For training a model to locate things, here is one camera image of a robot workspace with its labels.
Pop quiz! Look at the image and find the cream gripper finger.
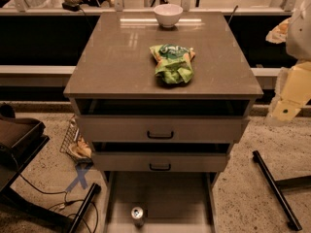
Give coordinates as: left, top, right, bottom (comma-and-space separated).
265, 61, 311, 124

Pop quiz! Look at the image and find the silver redbull can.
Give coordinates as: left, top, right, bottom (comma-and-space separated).
131, 207, 145, 227

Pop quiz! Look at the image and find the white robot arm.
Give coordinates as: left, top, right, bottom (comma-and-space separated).
265, 0, 311, 126

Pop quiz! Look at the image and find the top grey drawer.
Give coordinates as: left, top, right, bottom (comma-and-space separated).
76, 116, 249, 143

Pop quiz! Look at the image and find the grey drawer cabinet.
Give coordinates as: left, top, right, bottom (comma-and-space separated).
63, 11, 264, 177

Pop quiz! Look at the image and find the bottom open grey drawer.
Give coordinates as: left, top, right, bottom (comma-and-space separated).
103, 172, 219, 233

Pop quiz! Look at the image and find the middle grey drawer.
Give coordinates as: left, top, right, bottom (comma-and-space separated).
92, 152, 228, 172

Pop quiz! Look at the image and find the black stand leg right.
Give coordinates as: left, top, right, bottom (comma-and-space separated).
253, 150, 311, 231

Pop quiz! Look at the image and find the black stand leg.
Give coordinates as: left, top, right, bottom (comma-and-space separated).
253, 150, 311, 231
66, 183, 101, 233

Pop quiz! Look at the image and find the green chip bag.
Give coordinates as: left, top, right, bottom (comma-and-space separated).
150, 44, 195, 84

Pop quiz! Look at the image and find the white ceramic bowl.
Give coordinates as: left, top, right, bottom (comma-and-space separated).
154, 4, 183, 28

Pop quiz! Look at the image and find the black stand leg left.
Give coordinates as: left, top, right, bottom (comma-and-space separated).
66, 183, 101, 233

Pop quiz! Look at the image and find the blue tape cross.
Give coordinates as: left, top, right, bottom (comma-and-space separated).
66, 163, 93, 192

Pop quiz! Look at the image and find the black power adapter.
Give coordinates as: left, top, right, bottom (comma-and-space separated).
62, 1, 80, 12

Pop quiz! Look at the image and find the black cart left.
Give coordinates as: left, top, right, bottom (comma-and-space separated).
0, 103, 45, 189

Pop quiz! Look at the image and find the wire basket with items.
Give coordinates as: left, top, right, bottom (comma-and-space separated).
59, 116, 92, 163

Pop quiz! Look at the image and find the black floor cable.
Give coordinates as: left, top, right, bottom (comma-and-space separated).
13, 152, 99, 233

